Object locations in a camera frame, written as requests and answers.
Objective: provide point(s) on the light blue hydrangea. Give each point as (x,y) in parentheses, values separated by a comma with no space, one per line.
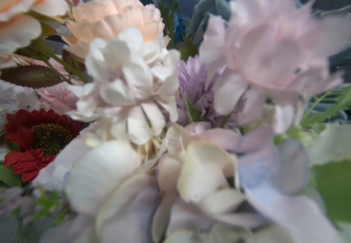
(271,48)

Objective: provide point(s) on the dark blue hydrangea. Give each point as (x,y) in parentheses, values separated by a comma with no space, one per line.
(176,15)

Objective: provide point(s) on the white peony flower stem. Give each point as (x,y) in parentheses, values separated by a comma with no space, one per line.
(78,23)

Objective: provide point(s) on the red gerbera flower stem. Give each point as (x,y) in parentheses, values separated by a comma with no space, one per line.
(38,136)

